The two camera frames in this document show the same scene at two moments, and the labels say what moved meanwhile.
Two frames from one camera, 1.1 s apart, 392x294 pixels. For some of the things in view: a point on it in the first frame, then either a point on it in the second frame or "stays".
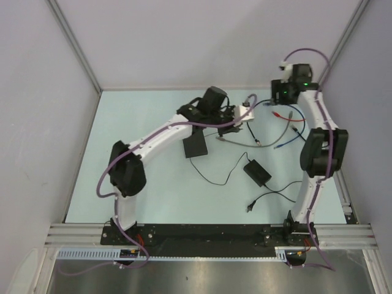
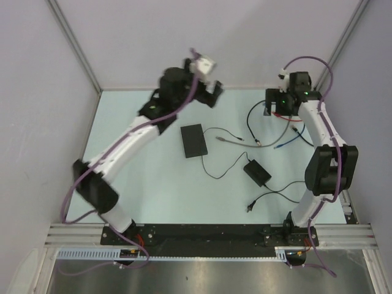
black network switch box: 195,145 stays
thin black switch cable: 225,184 to 232,135
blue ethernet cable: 296,138 stays
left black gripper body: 219,117 to 202,95
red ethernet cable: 278,115 stays
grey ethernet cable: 255,144 stays
